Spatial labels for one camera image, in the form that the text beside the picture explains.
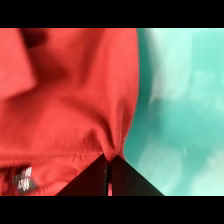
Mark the red T-shirt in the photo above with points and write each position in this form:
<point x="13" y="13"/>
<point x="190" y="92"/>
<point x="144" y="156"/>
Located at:
<point x="70" y="100"/>

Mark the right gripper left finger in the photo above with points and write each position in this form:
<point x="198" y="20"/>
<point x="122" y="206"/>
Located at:
<point x="90" y="181"/>

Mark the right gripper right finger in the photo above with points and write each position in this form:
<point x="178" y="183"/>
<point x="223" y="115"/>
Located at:
<point x="130" y="181"/>

